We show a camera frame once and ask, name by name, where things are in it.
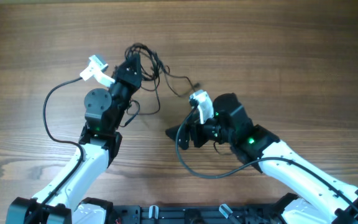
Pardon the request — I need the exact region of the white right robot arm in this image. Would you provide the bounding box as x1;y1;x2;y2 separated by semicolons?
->
165;90;358;223

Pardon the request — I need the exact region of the thick black USB cable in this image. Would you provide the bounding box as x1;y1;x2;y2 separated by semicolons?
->
124;42;170;82

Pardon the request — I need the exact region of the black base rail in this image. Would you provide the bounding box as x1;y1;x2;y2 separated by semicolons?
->
108;204;281;224

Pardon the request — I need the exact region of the thin black USB cable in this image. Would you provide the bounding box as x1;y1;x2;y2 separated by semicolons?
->
126;52;202;116

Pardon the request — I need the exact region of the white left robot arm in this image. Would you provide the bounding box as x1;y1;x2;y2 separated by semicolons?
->
6;54;142;223

